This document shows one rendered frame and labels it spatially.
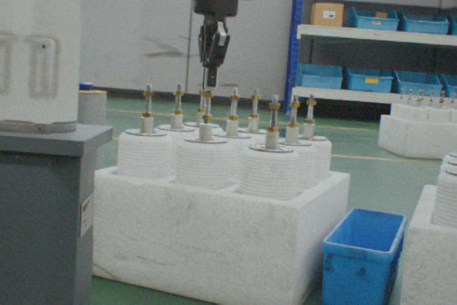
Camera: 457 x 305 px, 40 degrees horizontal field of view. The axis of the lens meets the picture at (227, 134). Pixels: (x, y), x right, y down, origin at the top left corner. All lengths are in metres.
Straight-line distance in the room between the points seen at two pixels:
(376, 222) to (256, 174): 0.36
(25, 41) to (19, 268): 0.23
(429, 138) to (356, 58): 3.09
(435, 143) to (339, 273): 2.32
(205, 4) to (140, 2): 5.25
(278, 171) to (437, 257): 0.27
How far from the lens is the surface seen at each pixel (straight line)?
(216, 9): 1.03
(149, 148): 1.08
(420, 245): 0.92
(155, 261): 1.07
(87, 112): 1.21
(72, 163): 0.65
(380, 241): 1.28
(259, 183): 0.99
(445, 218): 0.95
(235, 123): 1.17
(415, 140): 3.24
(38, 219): 0.65
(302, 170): 1.11
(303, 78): 5.48
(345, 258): 1.00
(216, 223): 1.00
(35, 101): 0.65
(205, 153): 1.02
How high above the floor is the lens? 0.38
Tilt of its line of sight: 6 degrees down
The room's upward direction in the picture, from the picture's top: 4 degrees clockwise
